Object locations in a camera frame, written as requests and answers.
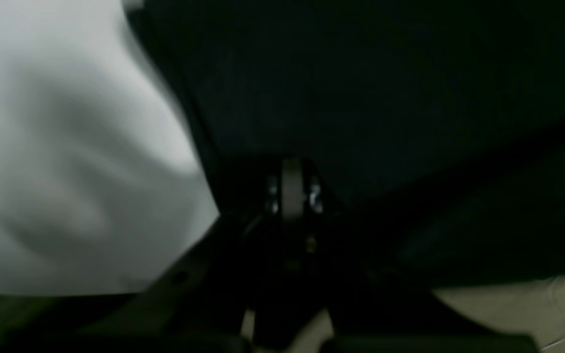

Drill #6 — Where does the black T-shirt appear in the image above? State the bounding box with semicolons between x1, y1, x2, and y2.
127;0;565;287

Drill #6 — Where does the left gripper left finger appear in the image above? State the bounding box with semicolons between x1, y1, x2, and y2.
74;175;281;344

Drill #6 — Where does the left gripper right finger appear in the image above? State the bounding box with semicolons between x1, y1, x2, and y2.
307;175;489;340

